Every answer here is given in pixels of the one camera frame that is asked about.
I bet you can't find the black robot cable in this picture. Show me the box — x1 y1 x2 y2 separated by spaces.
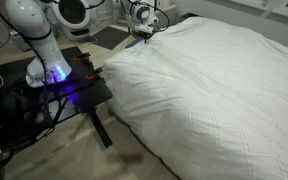
0 0 171 134

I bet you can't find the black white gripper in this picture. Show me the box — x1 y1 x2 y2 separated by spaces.
135 25 159 41

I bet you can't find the dark floor mat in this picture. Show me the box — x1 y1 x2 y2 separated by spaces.
94 26 129 50

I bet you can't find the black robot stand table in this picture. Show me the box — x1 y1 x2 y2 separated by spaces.
0 47 112 168

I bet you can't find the white round appliance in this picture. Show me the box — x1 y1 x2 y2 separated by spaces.
52 0 91 41

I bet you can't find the orange black clamp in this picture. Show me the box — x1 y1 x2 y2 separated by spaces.
86 67 103 80
73 52 91 61

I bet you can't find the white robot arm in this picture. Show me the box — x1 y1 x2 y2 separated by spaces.
0 0 158 88

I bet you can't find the beige armchair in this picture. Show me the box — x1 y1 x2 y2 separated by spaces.
155 4 179 28

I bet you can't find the white duvet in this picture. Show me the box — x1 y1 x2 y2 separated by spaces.
103 17 288 180

